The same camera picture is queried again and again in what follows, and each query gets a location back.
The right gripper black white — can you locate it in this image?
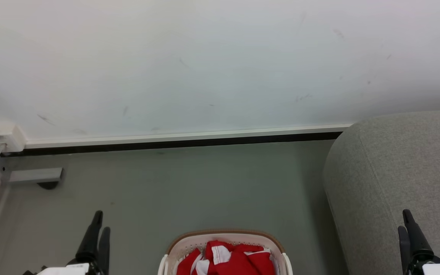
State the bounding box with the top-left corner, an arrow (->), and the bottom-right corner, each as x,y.
398,209 -> 440,275

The grey fabric sofa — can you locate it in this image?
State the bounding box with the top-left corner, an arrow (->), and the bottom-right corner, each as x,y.
322,110 -> 440,275

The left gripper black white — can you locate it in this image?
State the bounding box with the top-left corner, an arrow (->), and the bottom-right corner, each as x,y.
23,210 -> 111,275

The white wall socket box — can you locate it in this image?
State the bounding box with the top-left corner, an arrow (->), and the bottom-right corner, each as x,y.
0,123 -> 26,154

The red and white garment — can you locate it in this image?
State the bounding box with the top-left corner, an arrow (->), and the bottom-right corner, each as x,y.
176,240 -> 278,275

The white laundry basket brown rim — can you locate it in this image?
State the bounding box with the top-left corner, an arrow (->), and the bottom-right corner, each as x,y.
158,229 -> 294,275

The white and black wall baseboard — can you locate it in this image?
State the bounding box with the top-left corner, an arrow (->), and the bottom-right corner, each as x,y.
0,123 -> 354,158

